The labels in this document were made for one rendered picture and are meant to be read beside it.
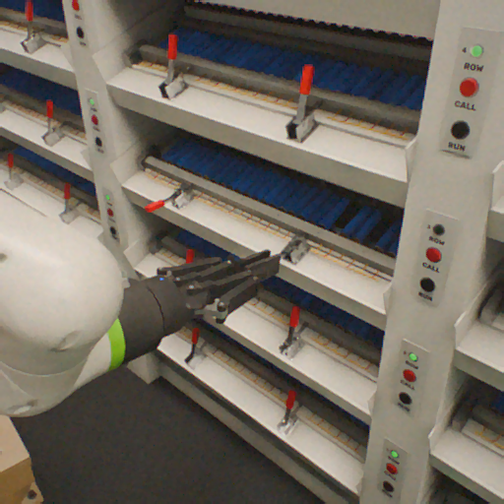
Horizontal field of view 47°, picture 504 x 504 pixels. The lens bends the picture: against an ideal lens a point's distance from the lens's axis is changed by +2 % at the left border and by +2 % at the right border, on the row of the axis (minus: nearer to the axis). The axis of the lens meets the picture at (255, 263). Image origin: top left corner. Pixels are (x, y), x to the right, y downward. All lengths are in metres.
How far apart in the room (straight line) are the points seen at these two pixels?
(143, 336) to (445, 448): 0.47
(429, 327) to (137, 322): 0.37
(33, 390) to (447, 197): 0.47
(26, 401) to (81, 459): 0.77
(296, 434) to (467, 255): 0.57
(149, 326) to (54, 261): 0.20
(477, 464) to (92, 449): 0.81
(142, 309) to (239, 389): 0.59
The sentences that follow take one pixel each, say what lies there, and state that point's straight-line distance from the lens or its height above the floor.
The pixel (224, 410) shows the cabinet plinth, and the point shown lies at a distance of 1.32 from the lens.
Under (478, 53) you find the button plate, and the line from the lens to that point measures 0.62.
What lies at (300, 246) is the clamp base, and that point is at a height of 0.57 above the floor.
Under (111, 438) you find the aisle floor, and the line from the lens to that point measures 1.36.
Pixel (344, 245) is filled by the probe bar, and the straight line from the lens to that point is 0.84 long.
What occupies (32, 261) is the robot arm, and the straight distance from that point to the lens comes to 0.47.
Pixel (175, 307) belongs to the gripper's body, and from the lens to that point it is 0.67.
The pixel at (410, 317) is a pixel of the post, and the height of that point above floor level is 0.55.
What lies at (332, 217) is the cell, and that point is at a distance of 0.90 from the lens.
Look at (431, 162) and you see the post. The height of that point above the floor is 0.77.
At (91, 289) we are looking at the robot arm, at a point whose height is 0.75.
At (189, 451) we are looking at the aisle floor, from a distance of 1.31.
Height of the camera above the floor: 1.02
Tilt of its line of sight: 33 degrees down
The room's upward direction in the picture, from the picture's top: straight up
